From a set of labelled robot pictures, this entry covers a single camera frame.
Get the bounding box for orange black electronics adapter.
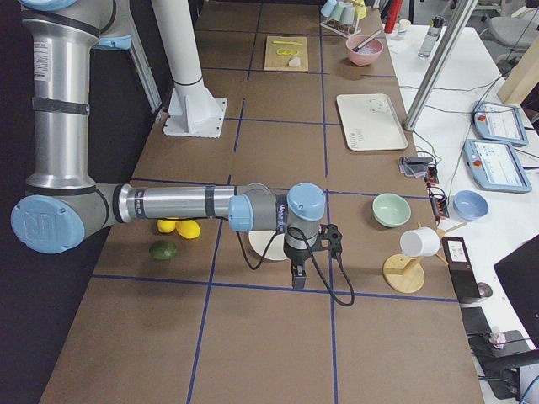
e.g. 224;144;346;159
424;166;449;223

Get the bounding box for white cup on stand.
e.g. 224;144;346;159
399;227;440;257

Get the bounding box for grey folded cloth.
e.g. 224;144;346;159
398;156;434;178

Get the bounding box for lemon slices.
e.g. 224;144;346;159
275;48;299;56

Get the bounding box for teach pendant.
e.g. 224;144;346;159
463;139;532;194
472;101;529;147

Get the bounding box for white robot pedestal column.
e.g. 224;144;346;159
152;0;227;138

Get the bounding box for green bowl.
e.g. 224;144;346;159
372;193;412;228

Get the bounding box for black monitor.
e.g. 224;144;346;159
494;236;539;344

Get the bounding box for wooden cutting board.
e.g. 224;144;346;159
264;35;309;72

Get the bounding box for red cylinder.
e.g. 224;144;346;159
384;0;403;34

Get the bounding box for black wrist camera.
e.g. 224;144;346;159
318;224;343;260

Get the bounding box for yellow plastic knife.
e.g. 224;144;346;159
272;40;303;46

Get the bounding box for green cup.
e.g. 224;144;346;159
329;1;346;21

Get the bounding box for round cream plate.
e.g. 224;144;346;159
248;231;287;261

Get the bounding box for black box white label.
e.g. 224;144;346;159
441;236;481;304

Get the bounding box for teach pendant near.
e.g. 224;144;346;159
463;139;532;194

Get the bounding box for yellow cup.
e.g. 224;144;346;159
350;0;367;20

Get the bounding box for aluminium frame post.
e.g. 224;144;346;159
403;0;478;131

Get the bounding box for white paper cup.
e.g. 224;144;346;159
397;19;411;39

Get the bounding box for teach pendant far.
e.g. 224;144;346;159
472;101;529;147

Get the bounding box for white steamed bun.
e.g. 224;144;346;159
287;57;302;68

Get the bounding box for cream rectangular bear tray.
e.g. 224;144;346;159
336;93;408;152

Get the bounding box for wooden cup stand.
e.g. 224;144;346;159
382;222;467;294

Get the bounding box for clear acrylic cup rack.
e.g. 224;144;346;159
320;19;361;38

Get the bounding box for green avocado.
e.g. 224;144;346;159
149;240;178;261

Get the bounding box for grey blue cup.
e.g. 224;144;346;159
339;3;355;25

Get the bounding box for metal brush black tip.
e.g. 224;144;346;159
352;29;382;52

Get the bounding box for blue bowl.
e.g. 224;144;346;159
452;190;489;221

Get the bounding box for pink bowl with ice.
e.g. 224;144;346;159
345;35;384;66

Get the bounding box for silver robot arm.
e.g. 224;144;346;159
11;1;328;289

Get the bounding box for clear water bottle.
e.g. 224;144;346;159
418;15;445;58

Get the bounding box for yellow lemon far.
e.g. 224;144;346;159
157;218;177;234

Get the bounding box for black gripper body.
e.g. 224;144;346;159
284;229;317;266

